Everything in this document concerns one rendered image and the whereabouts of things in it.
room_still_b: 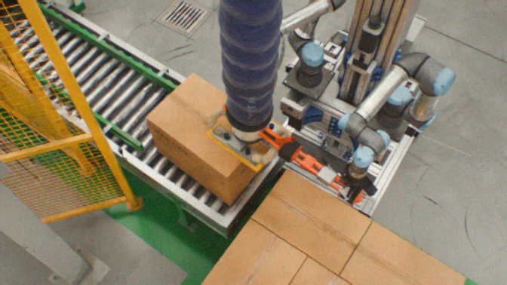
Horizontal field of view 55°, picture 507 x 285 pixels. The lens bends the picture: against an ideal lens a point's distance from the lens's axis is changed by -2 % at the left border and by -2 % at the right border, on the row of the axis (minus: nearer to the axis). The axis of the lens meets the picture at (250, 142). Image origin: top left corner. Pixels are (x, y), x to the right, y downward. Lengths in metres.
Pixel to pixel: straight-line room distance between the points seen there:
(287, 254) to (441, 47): 2.51
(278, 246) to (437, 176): 1.51
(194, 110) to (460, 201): 2.07
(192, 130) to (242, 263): 0.80
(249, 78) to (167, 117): 0.95
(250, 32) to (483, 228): 2.57
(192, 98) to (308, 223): 0.99
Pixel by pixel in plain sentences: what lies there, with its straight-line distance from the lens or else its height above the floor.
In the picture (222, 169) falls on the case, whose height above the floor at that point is 0.95.
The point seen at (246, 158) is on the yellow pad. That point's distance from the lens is 2.46.
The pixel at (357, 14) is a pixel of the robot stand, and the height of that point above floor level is 1.51.
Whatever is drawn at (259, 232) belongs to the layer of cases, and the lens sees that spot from 2.91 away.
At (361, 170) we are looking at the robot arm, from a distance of 2.04.
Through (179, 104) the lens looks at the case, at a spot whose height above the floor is 0.95.
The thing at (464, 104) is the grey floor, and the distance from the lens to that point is 4.32.
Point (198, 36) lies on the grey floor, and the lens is 4.41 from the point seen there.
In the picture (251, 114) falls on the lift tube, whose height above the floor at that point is 1.43.
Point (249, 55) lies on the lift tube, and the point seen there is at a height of 1.85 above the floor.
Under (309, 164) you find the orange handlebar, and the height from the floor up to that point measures 1.23.
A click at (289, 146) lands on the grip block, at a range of 2.36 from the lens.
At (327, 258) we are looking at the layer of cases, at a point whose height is 0.54.
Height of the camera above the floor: 3.29
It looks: 61 degrees down
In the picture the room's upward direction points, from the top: straight up
